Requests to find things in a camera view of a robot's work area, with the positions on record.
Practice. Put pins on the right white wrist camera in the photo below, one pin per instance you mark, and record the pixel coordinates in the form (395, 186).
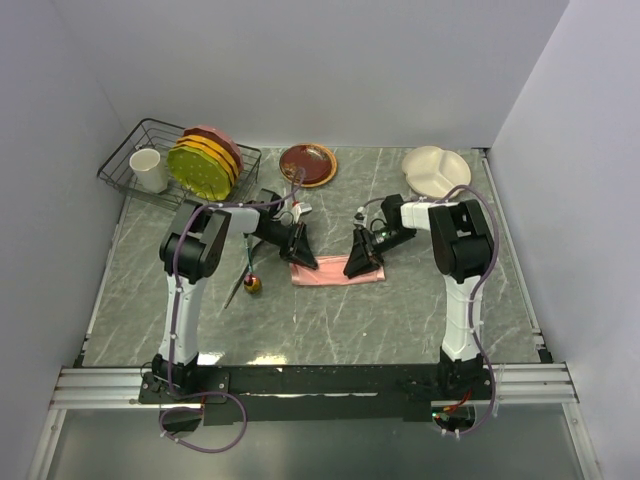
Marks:
(360, 219)

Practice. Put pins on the aluminium frame rail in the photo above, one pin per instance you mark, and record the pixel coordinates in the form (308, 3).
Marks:
(119, 388)

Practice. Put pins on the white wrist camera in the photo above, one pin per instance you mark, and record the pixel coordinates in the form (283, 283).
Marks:
(299, 209)
(360, 219)

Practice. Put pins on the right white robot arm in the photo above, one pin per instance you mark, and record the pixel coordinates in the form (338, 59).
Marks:
(464, 252)

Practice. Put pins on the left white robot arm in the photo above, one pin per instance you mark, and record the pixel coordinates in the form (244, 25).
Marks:
(190, 253)

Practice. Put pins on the iridescent metal spoon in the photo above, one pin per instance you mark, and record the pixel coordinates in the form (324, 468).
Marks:
(251, 282)

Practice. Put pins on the pink satin napkin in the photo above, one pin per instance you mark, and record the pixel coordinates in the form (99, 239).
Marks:
(330, 273)

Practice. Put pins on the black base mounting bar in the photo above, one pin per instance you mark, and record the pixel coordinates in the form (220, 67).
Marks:
(259, 393)

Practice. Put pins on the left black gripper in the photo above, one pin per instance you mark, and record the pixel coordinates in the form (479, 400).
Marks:
(297, 247)

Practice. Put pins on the dark red decorated plate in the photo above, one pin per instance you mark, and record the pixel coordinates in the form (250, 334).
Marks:
(318, 162)

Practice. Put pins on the orange plate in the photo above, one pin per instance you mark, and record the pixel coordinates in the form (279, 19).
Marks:
(215, 151)

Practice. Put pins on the black utensil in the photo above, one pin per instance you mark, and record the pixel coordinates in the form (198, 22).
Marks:
(239, 281)

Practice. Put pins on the black wire dish rack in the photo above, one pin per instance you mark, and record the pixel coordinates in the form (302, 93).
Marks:
(161, 136)

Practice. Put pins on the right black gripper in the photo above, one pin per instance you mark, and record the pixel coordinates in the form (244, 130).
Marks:
(364, 256)

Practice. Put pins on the dark pink plate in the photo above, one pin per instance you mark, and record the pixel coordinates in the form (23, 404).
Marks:
(221, 138)

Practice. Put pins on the cream divided plate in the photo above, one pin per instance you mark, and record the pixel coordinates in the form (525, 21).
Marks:
(433, 172)

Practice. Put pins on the green polka dot plate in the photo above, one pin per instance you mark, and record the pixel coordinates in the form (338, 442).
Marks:
(199, 172)

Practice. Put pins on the white cup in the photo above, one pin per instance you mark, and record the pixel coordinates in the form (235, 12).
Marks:
(149, 169)

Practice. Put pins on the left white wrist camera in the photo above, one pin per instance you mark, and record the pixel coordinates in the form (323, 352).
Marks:
(299, 209)

